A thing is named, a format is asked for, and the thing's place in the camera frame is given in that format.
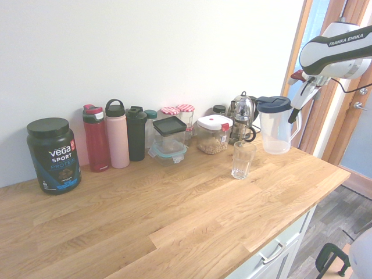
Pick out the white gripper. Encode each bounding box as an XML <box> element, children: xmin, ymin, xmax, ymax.
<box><xmin>288</xmin><ymin>77</ymin><xmax>322</xmax><ymax>124</ymax></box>

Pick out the clear pitcher with blue lid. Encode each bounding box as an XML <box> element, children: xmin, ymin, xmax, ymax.
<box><xmin>255</xmin><ymin>95</ymin><xmax>303</xmax><ymax>155</ymax></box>

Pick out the red water bottle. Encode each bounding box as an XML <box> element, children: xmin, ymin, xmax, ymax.
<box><xmin>82</xmin><ymin>104</ymin><xmax>110</xmax><ymax>173</ymax></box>

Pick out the clear faceted drinking glass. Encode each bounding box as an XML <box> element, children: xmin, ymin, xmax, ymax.
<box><xmin>231</xmin><ymin>141</ymin><xmax>257</xmax><ymax>180</ymax></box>

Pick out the cereal canister with white lid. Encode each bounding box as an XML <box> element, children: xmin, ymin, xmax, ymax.
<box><xmin>196</xmin><ymin>115</ymin><xmax>233</xmax><ymax>155</ymax></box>

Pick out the tall jar red gingham lid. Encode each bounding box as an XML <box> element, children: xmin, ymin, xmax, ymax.
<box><xmin>176</xmin><ymin>103</ymin><xmax>195</xmax><ymax>128</ymax></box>
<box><xmin>160</xmin><ymin>106</ymin><xmax>181</xmax><ymax>121</ymax></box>

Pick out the square container with black lid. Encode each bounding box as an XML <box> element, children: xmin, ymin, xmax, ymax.
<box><xmin>152</xmin><ymin>116</ymin><xmax>188</xmax><ymax>146</ymax></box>

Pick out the glass container teal clip lid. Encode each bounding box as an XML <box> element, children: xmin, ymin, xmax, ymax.
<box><xmin>148</xmin><ymin>139</ymin><xmax>189</xmax><ymax>167</ymax></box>

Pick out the pale kitchen cabinet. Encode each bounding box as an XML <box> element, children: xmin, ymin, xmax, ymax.
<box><xmin>232</xmin><ymin>203</ymin><xmax>317</xmax><ymax>279</ymax></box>

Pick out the dark green clamp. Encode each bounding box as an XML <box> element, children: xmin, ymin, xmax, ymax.
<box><xmin>315</xmin><ymin>243</ymin><xmax>349</xmax><ymax>277</ymax></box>

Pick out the clear bottle with green lid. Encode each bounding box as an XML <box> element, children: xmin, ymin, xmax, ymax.
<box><xmin>144</xmin><ymin>109</ymin><xmax>159</xmax><ymax>149</ymax></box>

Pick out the black shaker bottle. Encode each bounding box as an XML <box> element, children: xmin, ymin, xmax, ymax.
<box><xmin>126</xmin><ymin>106</ymin><xmax>148</xmax><ymax>162</ymax></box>

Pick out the pink bottle with black cap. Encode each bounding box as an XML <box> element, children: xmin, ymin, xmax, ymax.
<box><xmin>105</xmin><ymin>98</ymin><xmax>131</xmax><ymax>169</ymax></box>

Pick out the black Vega protein tub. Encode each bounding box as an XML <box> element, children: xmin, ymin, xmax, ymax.
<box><xmin>26</xmin><ymin>117</ymin><xmax>83</xmax><ymax>196</ymax></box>

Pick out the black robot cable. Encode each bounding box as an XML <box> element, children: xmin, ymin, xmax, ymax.
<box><xmin>301</xmin><ymin>76</ymin><xmax>372</xmax><ymax>95</ymax></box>

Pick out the silver cabinet handle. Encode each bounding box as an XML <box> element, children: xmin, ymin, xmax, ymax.
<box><xmin>257</xmin><ymin>242</ymin><xmax>284</xmax><ymax>264</ymax></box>

